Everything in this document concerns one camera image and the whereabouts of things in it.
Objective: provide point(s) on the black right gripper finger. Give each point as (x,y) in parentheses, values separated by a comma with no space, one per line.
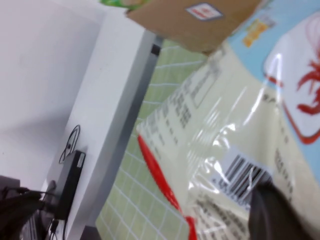
(275,220)

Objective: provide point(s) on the red white shrimp cracker bag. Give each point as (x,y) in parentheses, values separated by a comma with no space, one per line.
(225,125)

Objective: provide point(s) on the green checked tablecloth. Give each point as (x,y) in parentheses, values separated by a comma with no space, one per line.
(140,187)

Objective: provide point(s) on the black hub device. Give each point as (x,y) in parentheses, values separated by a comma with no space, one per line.
(71,182)

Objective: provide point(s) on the cardboard box with F2 print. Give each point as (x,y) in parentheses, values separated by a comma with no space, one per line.
(187,30)

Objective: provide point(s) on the white panel with grey edge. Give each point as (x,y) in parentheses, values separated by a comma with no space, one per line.
(112,87)

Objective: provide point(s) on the small green Lay's chip bag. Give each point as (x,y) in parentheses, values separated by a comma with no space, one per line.
(117,3)

